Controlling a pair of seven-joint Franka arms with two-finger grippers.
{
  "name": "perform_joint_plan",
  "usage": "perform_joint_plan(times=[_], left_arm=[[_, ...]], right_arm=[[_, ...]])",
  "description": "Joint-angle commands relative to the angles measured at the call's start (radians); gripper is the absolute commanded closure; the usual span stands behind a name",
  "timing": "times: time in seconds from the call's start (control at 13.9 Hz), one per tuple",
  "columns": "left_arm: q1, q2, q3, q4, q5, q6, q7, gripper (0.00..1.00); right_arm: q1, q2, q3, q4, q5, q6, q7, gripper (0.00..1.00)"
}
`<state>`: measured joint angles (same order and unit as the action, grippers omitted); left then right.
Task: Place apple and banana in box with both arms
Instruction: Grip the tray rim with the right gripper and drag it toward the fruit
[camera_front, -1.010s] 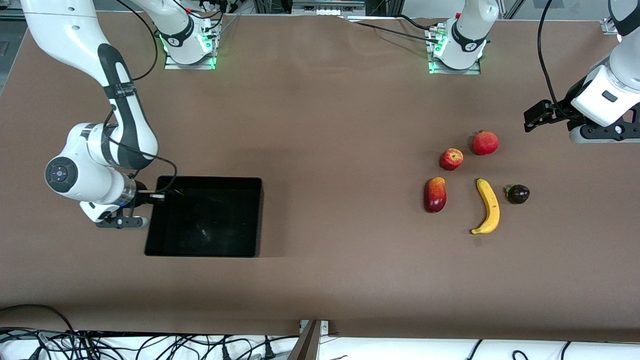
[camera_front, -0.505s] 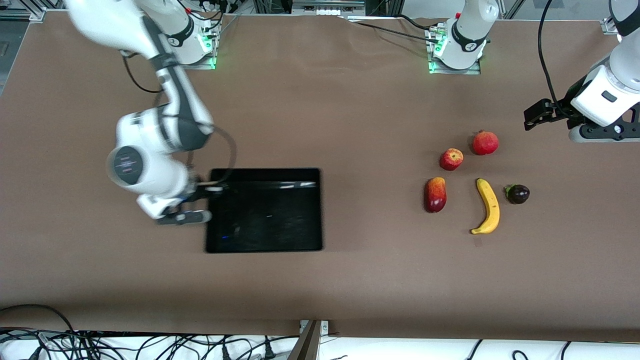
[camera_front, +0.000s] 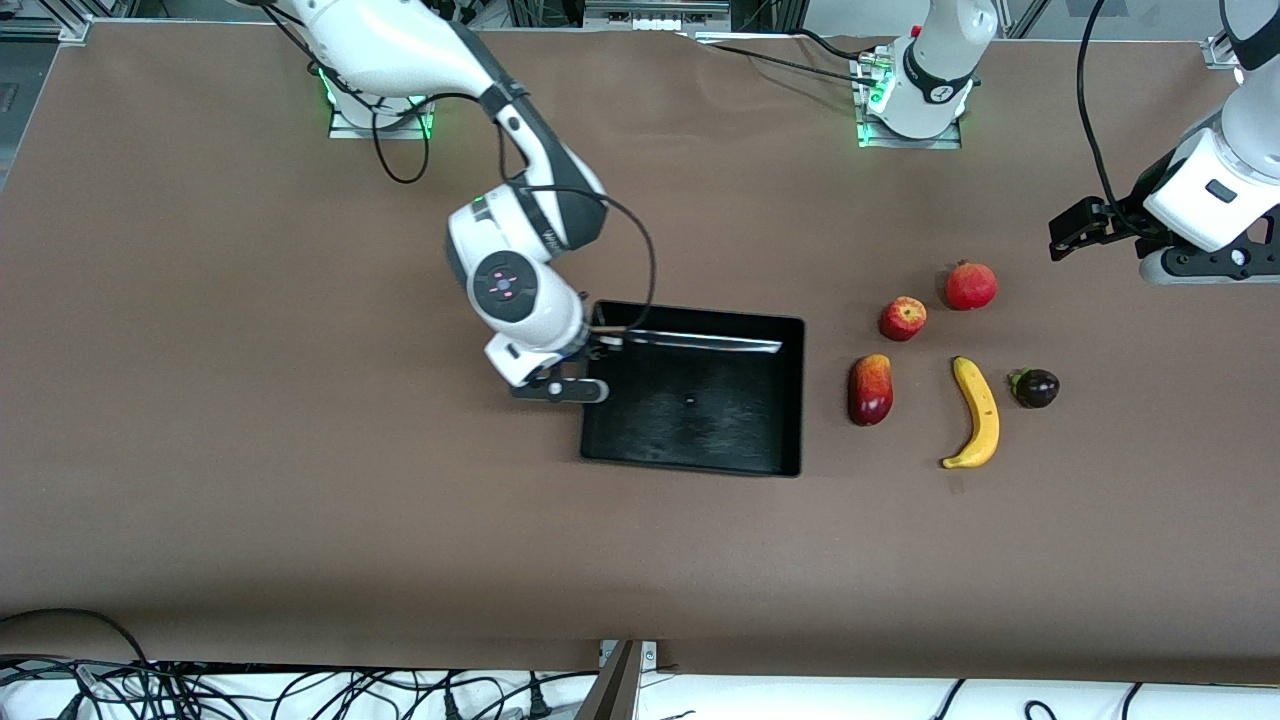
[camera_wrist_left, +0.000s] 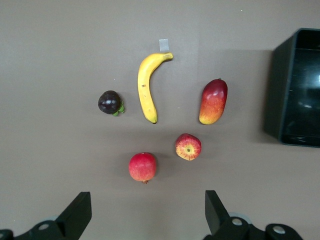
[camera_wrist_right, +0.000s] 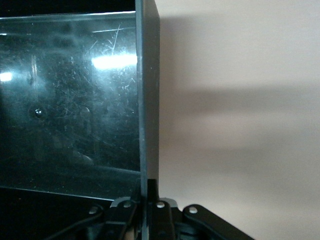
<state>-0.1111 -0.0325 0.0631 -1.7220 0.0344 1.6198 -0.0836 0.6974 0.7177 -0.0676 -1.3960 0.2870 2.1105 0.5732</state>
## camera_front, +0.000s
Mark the black plastic box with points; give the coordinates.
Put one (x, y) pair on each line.
(700, 420)

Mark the red yellow apple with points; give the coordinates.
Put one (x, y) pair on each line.
(903, 319)

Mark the yellow banana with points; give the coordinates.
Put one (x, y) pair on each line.
(978, 410)

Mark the red pomegranate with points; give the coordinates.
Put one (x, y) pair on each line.
(971, 287)

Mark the dark purple mangosteen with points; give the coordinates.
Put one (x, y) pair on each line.
(1037, 389)

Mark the red yellow mango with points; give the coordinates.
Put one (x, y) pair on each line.
(870, 392)

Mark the white power strip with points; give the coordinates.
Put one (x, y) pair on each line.
(655, 14)

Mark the metal corner bracket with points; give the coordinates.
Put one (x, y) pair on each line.
(1222, 52)

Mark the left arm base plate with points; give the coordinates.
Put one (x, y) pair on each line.
(950, 143)

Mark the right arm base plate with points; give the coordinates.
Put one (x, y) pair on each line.
(345, 130)

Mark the metal table edge bracket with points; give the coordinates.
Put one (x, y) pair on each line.
(628, 655)

